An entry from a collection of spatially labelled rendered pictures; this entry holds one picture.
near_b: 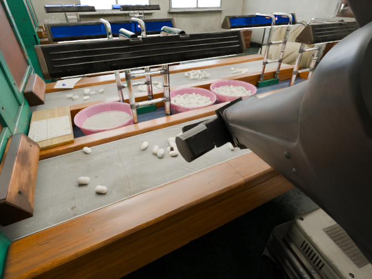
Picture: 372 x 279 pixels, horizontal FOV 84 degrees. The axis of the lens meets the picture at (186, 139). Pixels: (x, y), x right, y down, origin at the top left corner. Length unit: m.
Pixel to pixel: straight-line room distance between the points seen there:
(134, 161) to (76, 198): 0.21
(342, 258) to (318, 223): 0.13
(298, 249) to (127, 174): 0.75
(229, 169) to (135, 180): 0.29
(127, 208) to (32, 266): 0.21
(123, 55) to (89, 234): 0.45
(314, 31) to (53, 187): 1.13
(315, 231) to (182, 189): 0.58
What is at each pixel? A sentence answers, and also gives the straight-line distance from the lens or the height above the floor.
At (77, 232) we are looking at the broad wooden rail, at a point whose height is 0.76.
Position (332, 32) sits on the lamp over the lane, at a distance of 1.21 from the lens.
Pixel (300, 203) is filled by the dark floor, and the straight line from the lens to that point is 1.73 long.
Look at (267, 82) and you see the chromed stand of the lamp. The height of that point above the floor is 0.70.
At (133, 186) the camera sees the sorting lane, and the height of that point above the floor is 0.74.
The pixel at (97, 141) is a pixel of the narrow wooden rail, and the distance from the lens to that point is 0.84.
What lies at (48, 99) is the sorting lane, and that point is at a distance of 1.39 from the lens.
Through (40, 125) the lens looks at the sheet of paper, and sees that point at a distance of 1.02.
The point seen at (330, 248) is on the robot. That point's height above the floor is 0.47.
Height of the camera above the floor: 1.20
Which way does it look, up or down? 35 degrees down
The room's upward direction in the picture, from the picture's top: straight up
